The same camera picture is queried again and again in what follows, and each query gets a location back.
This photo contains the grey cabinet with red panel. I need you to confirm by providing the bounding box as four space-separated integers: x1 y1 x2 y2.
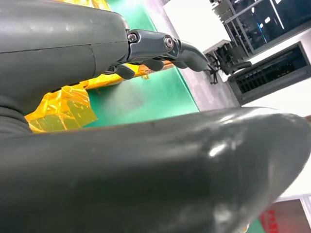
259 199 311 233

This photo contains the black grille cabinet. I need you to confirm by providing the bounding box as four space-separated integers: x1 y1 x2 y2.
228 41 311 106

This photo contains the green table mat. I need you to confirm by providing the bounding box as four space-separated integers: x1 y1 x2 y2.
84 0 266 233

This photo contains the white desk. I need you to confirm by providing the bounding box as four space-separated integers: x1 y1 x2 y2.
162 0 232 55

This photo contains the yellow plastic sheet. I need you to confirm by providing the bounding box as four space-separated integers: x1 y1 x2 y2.
24 0 175 133

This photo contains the dark glass window wall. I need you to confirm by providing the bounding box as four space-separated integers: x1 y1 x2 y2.
211 0 311 59

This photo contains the black office chair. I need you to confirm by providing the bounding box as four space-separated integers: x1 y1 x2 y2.
206 41 253 85

